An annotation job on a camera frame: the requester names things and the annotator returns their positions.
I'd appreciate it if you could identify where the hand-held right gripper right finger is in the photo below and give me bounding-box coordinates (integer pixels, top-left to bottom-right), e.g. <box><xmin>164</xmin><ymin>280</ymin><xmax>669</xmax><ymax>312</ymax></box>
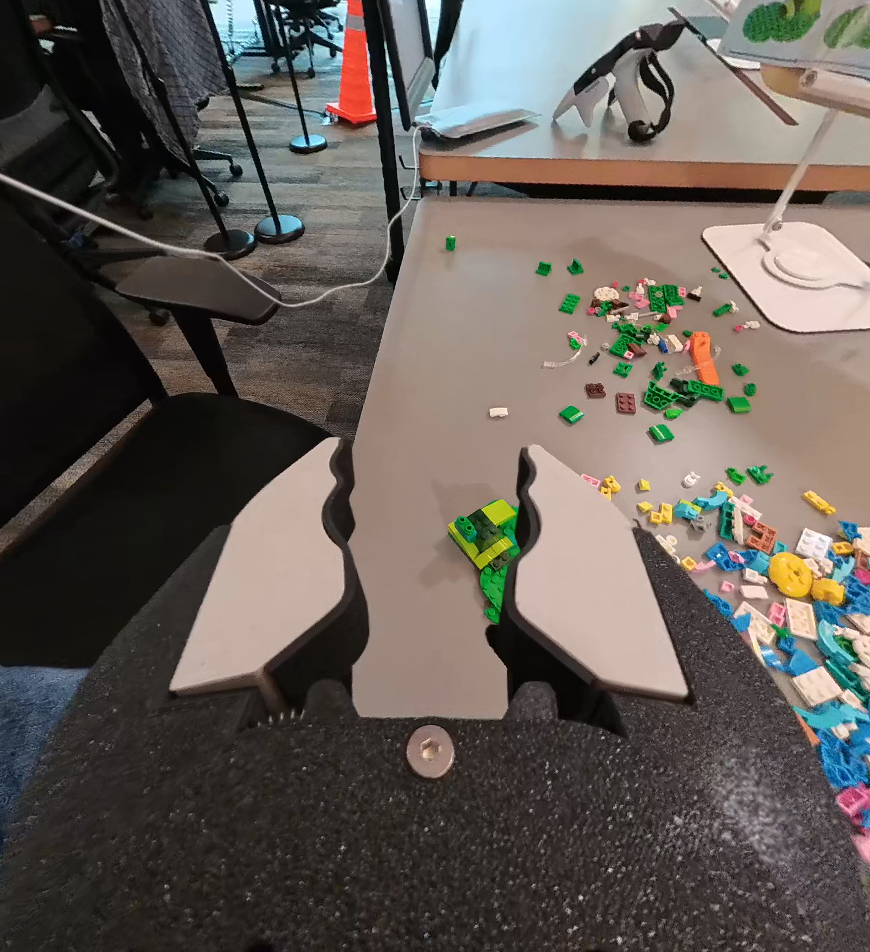
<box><xmin>485</xmin><ymin>444</ymin><xmax>692</xmax><ymax>722</ymax></box>

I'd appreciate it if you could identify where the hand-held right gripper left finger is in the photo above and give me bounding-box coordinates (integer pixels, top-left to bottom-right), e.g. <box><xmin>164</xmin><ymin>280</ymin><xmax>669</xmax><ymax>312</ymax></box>
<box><xmin>169</xmin><ymin>437</ymin><xmax>370</xmax><ymax>727</ymax></box>

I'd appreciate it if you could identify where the green toy brick model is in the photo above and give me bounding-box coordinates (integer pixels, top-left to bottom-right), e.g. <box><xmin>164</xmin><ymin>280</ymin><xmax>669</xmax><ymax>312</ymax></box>
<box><xmin>447</xmin><ymin>500</ymin><xmax>522</xmax><ymax>625</ymax></box>

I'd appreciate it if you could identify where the pile of colourful toy bricks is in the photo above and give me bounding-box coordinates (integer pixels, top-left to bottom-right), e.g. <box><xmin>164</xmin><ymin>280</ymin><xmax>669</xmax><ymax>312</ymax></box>
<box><xmin>632</xmin><ymin>469</ymin><xmax>870</xmax><ymax>925</ymax></box>

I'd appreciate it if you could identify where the instruction booklet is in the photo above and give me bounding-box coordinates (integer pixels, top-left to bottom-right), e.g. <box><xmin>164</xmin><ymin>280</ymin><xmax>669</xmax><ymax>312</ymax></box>
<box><xmin>717</xmin><ymin>0</ymin><xmax>870</xmax><ymax>84</ymax></box>

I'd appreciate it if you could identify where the orange brick separator tool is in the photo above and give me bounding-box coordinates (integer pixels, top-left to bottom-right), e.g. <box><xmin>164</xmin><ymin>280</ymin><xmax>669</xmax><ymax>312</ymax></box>
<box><xmin>688</xmin><ymin>331</ymin><xmax>723</xmax><ymax>387</ymax></box>

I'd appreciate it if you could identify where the scatter of green toy bricks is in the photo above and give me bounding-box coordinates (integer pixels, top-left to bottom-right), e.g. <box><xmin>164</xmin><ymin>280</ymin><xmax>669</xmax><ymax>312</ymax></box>
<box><xmin>442</xmin><ymin>234</ymin><xmax>775</xmax><ymax>486</ymax></box>

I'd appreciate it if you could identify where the person's jeans leg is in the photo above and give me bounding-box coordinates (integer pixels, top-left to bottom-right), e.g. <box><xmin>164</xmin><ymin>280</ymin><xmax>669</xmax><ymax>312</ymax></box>
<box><xmin>0</xmin><ymin>651</ymin><xmax>92</xmax><ymax>919</ymax></box>

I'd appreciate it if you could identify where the black mesh office chair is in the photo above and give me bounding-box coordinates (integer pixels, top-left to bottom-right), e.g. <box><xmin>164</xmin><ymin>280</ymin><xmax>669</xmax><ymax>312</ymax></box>
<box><xmin>0</xmin><ymin>112</ymin><xmax>332</xmax><ymax>670</ymax></box>

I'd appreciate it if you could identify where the black stanchion pole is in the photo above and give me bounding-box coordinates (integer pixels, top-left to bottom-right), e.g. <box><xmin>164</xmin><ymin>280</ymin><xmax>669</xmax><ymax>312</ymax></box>
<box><xmin>197</xmin><ymin>0</ymin><xmax>306</xmax><ymax>246</ymax></box>
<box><xmin>108</xmin><ymin>0</ymin><xmax>259</xmax><ymax>261</ymax></box>
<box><xmin>282</xmin><ymin>37</ymin><xmax>330</xmax><ymax>156</ymax></box>

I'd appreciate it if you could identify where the white acrylic stand base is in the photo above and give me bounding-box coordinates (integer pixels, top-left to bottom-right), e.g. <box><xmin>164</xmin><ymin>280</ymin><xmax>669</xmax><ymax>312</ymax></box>
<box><xmin>702</xmin><ymin>63</ymin><xmax>870</xmax><ymax>333</ymax></box>

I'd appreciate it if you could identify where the grey wooden-edged table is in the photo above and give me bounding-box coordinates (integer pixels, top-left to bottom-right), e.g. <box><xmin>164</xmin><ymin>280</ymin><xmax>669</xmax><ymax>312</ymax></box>
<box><xmin>418</xmin><ymin>0</ymin><xmax>870</xmax><ymax>199</ymax></box>

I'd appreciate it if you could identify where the black metal pole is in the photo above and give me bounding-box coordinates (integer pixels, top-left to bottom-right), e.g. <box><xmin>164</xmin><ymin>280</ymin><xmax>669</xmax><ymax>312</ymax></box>
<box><xmin>360</xmin><ymin>0</ymin><xmax>407</xmax><ymax>285</ymax></box>

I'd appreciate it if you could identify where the white flat device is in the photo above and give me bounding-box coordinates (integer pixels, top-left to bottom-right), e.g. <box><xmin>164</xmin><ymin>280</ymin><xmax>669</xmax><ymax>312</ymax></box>
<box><xmin>412</xmin><ymin>104</ymin><xmax>542</xmax><ymax>143</ymax></box>

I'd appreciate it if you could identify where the spare hand-held gripper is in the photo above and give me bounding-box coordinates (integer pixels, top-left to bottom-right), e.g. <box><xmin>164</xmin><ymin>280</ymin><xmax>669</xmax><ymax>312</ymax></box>
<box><xmin>551</xmin><ymin>21</ymin><xmax>686</xmax><ymax>144</ymax></box>

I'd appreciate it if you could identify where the orange traffic cone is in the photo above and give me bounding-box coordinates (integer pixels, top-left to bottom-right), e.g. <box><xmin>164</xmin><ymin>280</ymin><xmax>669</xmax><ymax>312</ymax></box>
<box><xmin>325</xmin><ymin>0</ymin><xmax>379</xmax><ymax>128</ymax></box>

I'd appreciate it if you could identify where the grey checked garment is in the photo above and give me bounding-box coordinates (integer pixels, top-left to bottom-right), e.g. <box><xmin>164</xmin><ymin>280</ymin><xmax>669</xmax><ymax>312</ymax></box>
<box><xmin>100</xmin><ymin>0</ymin><xmax>229</xmax><ymax>168</ymax></box>

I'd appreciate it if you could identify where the white charging cable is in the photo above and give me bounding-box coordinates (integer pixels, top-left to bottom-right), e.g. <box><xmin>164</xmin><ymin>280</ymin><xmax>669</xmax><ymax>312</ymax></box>
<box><xmin>0</xmin><ymin>126</ymin><xmax>436</xmax><ymax>310</ymax></box>

